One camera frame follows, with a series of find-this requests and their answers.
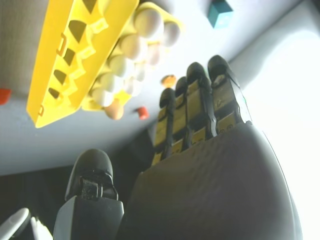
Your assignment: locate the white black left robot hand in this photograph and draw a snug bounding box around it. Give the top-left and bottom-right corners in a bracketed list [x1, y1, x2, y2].
[53, 54, 305, 240]

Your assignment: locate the yellowish brown toy egg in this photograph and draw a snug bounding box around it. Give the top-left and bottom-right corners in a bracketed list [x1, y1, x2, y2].
[103, 98, 125, 120]

